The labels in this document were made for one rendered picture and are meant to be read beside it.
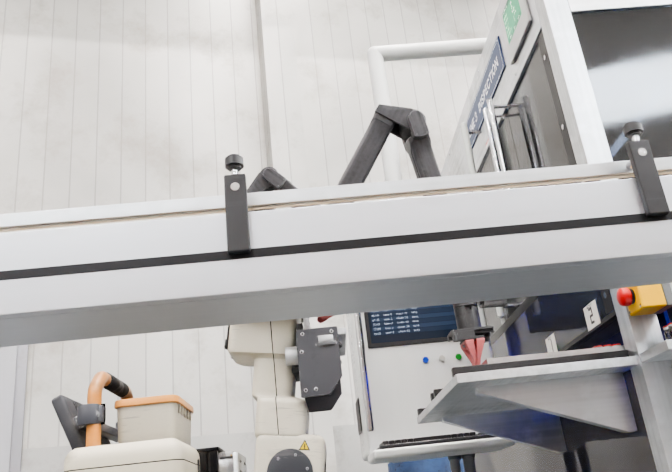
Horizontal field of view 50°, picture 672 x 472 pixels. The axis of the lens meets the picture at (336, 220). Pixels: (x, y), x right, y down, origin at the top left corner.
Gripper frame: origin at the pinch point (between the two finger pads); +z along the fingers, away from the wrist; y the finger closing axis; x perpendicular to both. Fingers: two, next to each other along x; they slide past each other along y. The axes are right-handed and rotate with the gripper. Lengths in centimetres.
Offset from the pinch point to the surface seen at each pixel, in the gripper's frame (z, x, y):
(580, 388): 7.3, -2.4, 21.9
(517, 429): 11, 48, 19
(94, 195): -236, 374, -199
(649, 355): 4.0, -17.2, 32.6
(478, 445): 13, 66, 11
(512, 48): -97, 15, 33
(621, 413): 13.8, -2.4, 29.7
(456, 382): 3.9, -9.9, -7.4
